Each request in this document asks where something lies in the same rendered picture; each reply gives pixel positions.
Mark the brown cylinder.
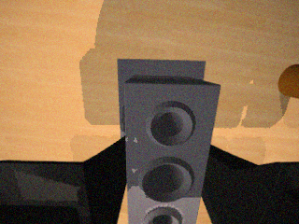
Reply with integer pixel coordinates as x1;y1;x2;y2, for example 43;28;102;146
278;64;299;99

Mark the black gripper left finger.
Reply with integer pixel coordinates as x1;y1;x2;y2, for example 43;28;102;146
0;136;126;224

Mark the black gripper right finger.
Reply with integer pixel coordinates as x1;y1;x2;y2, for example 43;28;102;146
201;145;299;224

